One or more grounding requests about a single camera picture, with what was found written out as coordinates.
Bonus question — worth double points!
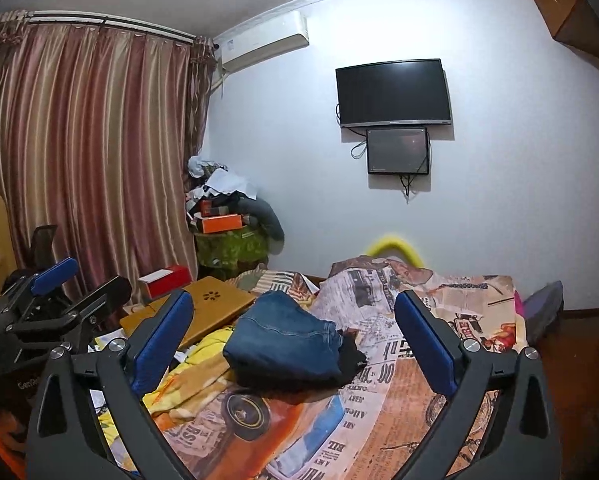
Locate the green patterned cloth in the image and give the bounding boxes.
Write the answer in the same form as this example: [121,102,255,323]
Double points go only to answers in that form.
[194,227,271,281]

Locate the grey purple backpack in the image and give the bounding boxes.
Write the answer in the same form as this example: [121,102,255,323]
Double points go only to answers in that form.
[522,280,564,341]

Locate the red white box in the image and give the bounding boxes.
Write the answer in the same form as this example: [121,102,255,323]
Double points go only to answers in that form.
[138,265,193,305]

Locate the small black wall monitor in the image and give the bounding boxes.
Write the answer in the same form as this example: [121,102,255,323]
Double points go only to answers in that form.
[366,126,429,176]

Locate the air conditioner hose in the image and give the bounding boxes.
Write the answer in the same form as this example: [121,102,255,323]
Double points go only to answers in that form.
[210,67,229,102]

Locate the white crumpled cloth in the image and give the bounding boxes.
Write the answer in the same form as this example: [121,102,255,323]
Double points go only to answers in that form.
[188,156,260,200]

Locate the black mesh chair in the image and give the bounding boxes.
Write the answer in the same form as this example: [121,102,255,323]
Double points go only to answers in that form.
[27,225,60,273]

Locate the white air conditioner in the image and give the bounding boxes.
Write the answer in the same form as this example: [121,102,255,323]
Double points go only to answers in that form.
[214,10,310,73]

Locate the orange box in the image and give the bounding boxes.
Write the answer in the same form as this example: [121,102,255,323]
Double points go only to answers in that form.
[201,214,244,234]

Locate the printed blanket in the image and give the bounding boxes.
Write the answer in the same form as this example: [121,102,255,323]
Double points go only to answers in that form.
[144,255,530,480]

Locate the curtain rod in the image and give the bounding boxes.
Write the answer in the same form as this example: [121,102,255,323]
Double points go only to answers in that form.
[0,9,200,43]

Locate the yellow cloth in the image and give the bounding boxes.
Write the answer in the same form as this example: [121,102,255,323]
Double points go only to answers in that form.
[97,325,240,441]

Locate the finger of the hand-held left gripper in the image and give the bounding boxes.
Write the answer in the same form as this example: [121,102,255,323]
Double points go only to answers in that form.
[12,275,133,343]
[0,257,79,311]

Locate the striped red curtain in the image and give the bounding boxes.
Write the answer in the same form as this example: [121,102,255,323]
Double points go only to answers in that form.
[0,12,215,306]

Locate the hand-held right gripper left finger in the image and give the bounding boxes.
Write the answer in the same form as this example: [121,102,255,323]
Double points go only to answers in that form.
[26,289,196,480]

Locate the black wall television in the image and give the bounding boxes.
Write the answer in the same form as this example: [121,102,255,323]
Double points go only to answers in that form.
[335,58,453,129]

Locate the black cable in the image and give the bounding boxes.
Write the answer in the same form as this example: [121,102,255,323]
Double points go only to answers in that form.
[398,147,433,200]
[349,127,369,159]

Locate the orange cloth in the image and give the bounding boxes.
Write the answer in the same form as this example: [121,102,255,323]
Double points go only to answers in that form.
[0,410,30,467]

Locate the black cloth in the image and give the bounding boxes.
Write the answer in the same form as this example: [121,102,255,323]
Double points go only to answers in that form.
[234,332,369,392]

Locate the blue denim jeans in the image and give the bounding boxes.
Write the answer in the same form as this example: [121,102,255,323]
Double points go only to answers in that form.
[223,291,344,381]

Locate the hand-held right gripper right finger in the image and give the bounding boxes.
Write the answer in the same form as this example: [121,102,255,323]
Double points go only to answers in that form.
[393,289,563,480]

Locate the yellow foam ring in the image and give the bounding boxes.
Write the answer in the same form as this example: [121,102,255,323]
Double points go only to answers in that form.
[362,234,425,266]

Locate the wooden lap desk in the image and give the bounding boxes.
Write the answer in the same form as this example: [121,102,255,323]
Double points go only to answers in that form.
[120,275,257,351]

